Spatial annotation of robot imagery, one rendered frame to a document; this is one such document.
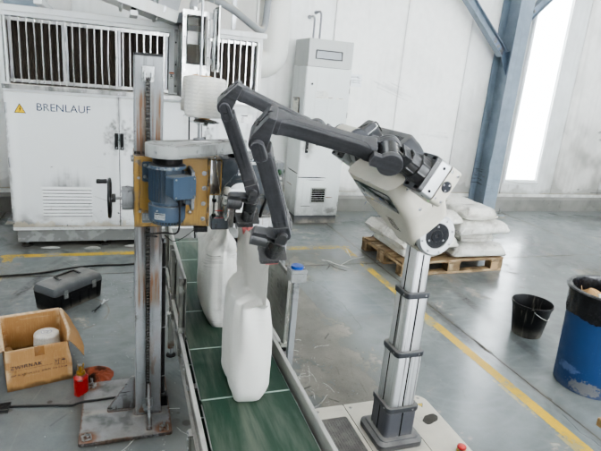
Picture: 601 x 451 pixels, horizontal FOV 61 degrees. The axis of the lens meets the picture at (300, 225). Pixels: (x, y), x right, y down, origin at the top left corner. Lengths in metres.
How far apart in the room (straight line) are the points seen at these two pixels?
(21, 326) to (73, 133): 2.11
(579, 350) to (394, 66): 4.65
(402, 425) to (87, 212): 3.70
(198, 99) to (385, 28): 5.19
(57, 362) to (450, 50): 6.17
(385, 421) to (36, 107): 3.93
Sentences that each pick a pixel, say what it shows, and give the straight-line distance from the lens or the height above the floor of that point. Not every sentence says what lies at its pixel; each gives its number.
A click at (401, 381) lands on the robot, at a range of 2.21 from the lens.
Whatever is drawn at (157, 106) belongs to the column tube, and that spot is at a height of 1.54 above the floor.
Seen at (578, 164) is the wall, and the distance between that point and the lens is 9.40.
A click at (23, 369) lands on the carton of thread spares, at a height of 0.12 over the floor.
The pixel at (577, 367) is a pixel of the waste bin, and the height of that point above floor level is 0.17.
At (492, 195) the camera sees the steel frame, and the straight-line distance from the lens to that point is 7.89.
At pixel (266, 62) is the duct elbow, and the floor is 1.85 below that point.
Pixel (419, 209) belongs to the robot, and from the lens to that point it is 1.75.
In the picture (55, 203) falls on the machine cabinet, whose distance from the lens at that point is 5.17.
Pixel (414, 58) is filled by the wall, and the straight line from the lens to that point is 7.28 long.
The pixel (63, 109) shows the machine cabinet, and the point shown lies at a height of 1.28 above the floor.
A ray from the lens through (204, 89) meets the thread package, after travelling 2.08.
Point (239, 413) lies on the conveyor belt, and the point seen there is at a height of 0.38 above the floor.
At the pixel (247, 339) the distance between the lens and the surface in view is 2.10.
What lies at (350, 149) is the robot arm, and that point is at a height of 1.53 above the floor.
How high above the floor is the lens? 1.71
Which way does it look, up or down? 16 degrees down
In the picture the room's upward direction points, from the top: 5 degrees clockwise
